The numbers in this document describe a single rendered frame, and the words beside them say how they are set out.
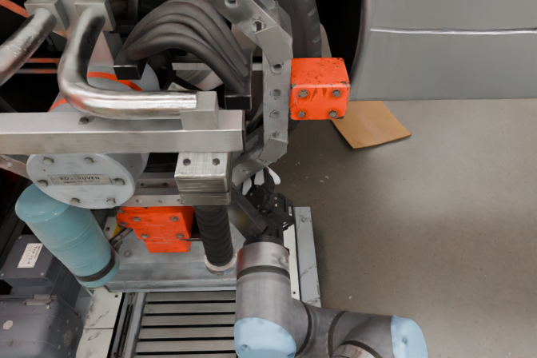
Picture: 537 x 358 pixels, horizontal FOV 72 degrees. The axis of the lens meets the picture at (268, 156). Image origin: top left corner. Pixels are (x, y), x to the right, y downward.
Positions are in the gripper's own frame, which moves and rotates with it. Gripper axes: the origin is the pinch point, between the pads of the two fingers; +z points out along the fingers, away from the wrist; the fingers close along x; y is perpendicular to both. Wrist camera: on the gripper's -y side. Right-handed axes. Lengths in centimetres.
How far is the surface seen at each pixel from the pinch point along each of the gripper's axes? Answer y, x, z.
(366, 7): -8.3, 34.4, 5.4
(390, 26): -2.8, 35.3, 5.2
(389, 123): 88, -1, 77
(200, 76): -15.2, -1.1, 15.7
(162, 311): 20, -62, -10
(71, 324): -8, -53, -22
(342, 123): 72, -17, 78
